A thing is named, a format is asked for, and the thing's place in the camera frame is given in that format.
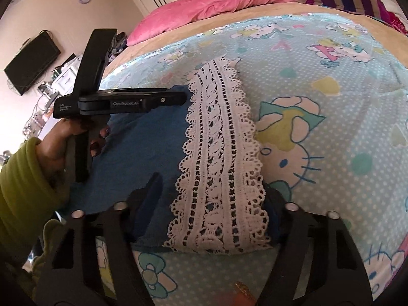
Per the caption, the green left sleeve forearm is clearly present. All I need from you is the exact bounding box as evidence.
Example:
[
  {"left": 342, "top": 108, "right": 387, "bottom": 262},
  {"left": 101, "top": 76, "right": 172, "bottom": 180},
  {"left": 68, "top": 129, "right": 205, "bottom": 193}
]
[{"left": 0, "top": 136, "right": 73, "bottom": 297}]

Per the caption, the left hand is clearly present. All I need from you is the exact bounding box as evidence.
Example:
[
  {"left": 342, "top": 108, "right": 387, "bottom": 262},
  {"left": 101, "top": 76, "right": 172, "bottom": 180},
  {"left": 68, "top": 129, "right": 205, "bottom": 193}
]
[{"left": 35, "top": 119, "right": 90, "bottom": 182}]

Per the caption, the white drawer cabinet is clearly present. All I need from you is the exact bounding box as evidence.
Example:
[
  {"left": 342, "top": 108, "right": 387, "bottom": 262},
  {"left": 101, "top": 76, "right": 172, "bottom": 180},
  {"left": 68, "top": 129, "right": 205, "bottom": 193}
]
[{"left": 51, "top": 55, "right": 83, "bottom": 95}]

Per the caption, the light blue cartoon cat blanket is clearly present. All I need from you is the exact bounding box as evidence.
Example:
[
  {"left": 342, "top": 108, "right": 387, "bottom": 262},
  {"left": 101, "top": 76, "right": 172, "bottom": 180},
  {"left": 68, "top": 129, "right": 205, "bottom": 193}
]
[{"left": 102, "top": 13, "right": 407, "bottom": 305}]

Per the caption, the black wall television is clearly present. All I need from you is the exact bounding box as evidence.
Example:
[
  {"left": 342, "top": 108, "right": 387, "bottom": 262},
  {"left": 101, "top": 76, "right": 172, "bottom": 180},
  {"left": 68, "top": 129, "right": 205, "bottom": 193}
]
[{"left": 4, "top": 30, "right": 61, "bottom": 95}]

